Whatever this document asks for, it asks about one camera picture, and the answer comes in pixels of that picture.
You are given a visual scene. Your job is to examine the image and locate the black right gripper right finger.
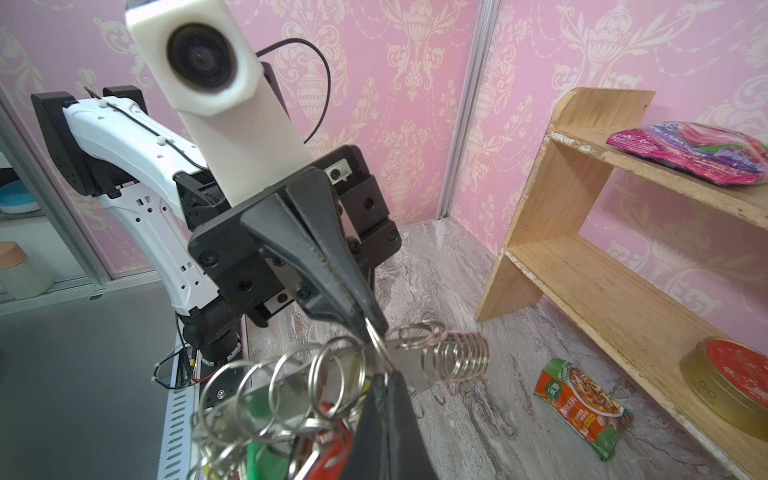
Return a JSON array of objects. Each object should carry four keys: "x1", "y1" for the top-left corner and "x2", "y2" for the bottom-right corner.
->
[{"x1": 384, "y1": 372, "x2": 438, "y2": 480}]

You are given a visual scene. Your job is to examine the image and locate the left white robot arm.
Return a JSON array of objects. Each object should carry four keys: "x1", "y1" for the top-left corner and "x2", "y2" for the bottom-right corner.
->
[{"x1": 31, "y1": 86, "x2": 401, "y2": 364}]

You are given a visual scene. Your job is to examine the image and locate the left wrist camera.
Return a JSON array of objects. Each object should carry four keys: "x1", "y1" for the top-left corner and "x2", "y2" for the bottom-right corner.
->
[{"x1": 125, "y1": 1, "x2": 312, "y2": 206}]

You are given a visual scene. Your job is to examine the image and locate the round red gold tin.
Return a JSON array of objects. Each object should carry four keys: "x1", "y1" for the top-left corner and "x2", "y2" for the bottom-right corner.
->
[{"x1": 680, "y1": 337, "x2": 767, "y2": 441}]

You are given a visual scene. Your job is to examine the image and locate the pink snack packet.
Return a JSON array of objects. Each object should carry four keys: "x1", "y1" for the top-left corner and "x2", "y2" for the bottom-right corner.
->
[{"x1": 606, "y1": 122, "x2": 767, "y2": 186}]

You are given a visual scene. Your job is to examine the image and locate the wooden two-tier shelf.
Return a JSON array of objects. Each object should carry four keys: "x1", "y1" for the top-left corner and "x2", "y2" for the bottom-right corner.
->
[{"x1": 476, "y1": 87, "x2": 767, "y2": 479}]

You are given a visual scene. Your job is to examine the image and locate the white bottle tan cap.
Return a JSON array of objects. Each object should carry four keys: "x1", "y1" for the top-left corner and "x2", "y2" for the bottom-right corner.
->
[{"x1": 1, "y1": 241, "x2": 53, "y2": 300}]

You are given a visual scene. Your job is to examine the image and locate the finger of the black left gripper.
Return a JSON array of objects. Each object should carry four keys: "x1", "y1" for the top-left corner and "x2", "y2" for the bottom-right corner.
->
[{"x1": 239, "y1": 167, "x2": 389, "y2": 342}]

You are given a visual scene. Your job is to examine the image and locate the blue bowl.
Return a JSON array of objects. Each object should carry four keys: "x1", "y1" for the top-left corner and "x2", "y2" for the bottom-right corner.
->
[{"x1": 0, "y1": 180, "x2": 40, "y2": 215}]

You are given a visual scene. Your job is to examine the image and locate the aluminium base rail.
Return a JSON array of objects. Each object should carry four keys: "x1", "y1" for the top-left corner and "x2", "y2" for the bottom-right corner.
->
[{"x1": 155, "y1": 335, "x2": 253, "y2": 480}]

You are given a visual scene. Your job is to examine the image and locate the green key tag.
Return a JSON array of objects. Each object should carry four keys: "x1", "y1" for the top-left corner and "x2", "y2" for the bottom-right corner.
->
[{"x1": 244, "y1": 387, "x2": 289, "y2": 480}]

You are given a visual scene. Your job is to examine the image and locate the green orange snack packet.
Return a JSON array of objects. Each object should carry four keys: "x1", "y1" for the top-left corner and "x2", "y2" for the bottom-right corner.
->
[{"x1": 534, "y1": 358, "x2": 634, "y2": 462}]

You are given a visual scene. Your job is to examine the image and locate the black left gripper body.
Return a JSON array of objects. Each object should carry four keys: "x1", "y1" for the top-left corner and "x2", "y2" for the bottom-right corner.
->
[{"x1": 188, "y1": 145, "x2": 402, "y2": 313}]

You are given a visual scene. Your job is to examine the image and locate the aluminium corner post left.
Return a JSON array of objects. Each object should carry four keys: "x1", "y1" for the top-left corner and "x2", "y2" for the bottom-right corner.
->
[{"x1": 436, "y1": 0, "x2": 501, "y2": 219}]

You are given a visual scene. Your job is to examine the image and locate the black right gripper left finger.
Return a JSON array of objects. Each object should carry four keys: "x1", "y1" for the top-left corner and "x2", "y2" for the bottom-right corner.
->
[{"x1": 339, "y1": 374, "x2": 388, "y2": 480}]

